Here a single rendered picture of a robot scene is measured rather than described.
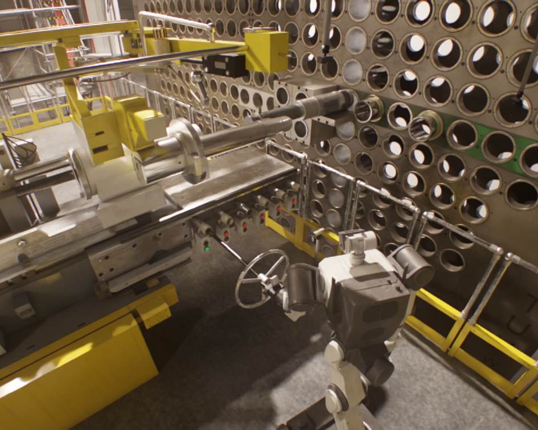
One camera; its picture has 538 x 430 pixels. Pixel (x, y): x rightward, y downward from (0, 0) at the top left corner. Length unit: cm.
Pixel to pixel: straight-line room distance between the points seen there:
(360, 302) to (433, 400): 164
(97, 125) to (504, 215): 289
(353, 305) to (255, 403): 146
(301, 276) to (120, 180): 128
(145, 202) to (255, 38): 121
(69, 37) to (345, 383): 204
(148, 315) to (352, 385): 122
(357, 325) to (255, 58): 98
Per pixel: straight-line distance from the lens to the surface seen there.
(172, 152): 178
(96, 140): 183
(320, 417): 215
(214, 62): 133
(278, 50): 123
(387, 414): 246
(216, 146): 193
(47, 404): 235
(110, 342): 212
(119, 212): 201
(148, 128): 147
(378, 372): 138
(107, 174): 200
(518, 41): 276
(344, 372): 159
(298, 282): 112
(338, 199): 403
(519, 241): 308
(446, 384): 272
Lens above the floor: 217
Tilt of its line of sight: 35 degrees down
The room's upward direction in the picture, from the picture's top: straight up
